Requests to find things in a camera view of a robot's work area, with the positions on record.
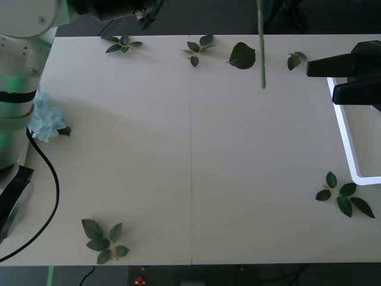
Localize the black floor cable bundle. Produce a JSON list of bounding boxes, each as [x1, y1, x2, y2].
[[232, 263, 313, 286]]

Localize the large single green leaf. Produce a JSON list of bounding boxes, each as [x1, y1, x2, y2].
[[225, 42, 257, 70]]

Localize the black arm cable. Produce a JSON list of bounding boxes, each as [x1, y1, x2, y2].
[[0, 126, 61, 263]]

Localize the person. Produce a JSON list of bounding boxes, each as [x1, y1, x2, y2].
[[252, 0, 309, 30]]

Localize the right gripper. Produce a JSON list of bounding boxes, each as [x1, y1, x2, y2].
[[306, 41, 381, 105]]

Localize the small curled green leaf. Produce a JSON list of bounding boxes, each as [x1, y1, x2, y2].
[[287, 51, 308, 72]]

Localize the pale blue flower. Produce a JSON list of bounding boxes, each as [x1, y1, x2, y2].
[[31, 92, 72, 142]]

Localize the red rose with green stem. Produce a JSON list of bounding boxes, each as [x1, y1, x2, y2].
[[256, 0, 267, 90]]

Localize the loose green leaf twig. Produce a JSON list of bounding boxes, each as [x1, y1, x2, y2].
[[81, 219, 130, 265], [100, 33, 143, 55], [180, 34, 218, 68], [315, 171, 376, 219]]

